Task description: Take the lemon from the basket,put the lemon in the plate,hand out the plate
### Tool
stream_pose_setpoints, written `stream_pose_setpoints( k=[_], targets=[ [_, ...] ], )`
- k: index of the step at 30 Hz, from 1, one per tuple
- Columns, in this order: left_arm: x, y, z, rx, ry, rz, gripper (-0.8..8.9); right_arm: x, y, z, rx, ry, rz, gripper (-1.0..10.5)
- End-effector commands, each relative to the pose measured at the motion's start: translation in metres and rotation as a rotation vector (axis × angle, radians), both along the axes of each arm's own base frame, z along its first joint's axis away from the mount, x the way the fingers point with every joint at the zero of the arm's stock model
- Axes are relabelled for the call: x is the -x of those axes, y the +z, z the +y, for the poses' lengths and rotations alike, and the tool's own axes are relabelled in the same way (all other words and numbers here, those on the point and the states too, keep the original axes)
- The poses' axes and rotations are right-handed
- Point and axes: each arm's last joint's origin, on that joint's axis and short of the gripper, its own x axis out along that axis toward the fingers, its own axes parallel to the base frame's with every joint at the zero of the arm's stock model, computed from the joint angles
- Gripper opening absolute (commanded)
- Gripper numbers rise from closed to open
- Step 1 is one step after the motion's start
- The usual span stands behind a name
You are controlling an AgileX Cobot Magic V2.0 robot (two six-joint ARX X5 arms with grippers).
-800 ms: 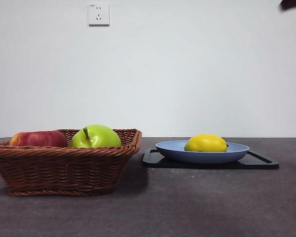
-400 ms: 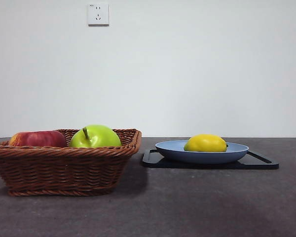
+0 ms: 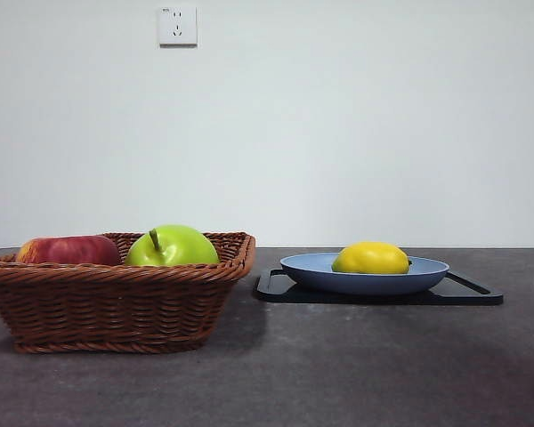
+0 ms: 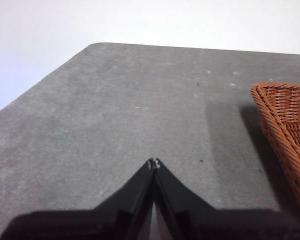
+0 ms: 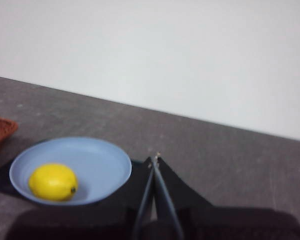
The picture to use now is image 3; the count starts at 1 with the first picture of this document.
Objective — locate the yellow lemon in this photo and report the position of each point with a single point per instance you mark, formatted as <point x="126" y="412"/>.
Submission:
<point x="371" y="258"/>

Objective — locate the blue round plate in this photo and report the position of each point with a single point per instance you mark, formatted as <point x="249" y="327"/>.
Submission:
<point x="360" y="282"/>

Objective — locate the brown woven wicker basket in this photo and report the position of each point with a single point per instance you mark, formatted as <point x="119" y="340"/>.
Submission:
<point x="115" y="302"/>

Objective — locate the green apple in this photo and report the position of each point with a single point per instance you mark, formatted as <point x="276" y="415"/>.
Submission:
<point x="178" y="249"/>

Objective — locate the black flat rectangular tray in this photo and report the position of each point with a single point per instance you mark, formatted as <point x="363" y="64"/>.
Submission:
<point x="382" y="299"/>

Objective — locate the red apple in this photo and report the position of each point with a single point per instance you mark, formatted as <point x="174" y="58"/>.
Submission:
<point x="71" y="251"/>

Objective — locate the white wall socket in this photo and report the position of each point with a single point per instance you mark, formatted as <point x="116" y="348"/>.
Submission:
<point x="178" y="26"/>

